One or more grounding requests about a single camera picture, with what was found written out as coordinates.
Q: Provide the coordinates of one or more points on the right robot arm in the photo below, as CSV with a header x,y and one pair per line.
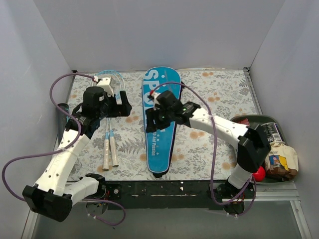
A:
x,y
249,141

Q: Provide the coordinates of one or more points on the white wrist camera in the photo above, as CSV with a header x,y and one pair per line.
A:
x,y
104,83
154,98

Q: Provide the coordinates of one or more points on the red snack packet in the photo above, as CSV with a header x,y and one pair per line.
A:
x,y
245,122

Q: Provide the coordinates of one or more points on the metal tray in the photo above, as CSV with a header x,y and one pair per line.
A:
x,y
261,119

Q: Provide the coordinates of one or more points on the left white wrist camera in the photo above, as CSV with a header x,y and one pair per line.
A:
x,y
104,83

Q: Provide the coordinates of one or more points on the dark paper cup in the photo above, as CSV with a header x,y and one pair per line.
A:
x,y
273,132

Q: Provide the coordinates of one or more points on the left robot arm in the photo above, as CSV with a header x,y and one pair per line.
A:
x,y
50,196

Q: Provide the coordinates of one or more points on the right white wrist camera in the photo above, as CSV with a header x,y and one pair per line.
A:
x,y
154,98

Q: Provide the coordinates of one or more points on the red ball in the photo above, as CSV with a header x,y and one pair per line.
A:
x,y
260,175

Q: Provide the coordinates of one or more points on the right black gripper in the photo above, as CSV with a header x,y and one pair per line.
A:
x,y
156,119

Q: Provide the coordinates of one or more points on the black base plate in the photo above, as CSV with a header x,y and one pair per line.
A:
x,y
174,194

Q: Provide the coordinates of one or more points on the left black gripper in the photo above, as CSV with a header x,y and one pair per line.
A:
x,y
117,109

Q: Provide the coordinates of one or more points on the blue sport racket cover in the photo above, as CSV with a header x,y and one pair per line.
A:
x,y
159,144

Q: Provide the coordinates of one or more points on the black shuttlecock tube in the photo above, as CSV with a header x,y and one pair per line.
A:
x,y
62,120

